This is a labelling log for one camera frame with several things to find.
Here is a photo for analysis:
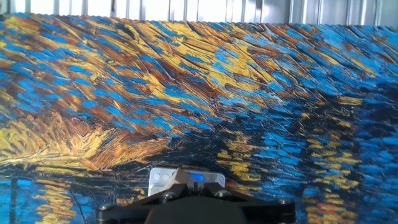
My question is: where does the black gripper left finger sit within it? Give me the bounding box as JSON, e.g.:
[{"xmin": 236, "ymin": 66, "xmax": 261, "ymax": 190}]
[{"xmin": 95, "ymin": 182, "xmax": 196, "ymax": 224}]

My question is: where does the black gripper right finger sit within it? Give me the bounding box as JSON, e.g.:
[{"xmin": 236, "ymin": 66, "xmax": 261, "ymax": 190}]
[{"xmin": 198, "ymin": 182, "xmax": 296, "ymax": 224}]

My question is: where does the light wooden block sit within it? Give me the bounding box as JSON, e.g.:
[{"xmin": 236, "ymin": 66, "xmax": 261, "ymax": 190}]
[{"xmin": 164, "ymin": 167, "xmax": 195, "ymax": 191}]

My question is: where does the silver digital pocket scale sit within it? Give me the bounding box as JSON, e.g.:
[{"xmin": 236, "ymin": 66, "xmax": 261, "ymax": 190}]
[{"xmin": 147, "ymin": 166, "xmax": 226, "ymax": 197}]

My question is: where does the blue starry night print cloth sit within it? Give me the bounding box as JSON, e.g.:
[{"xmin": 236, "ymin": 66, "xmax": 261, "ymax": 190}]
[{"xmin": 0, "ymin": 12, "xmax": 398, "ymax": 224}]

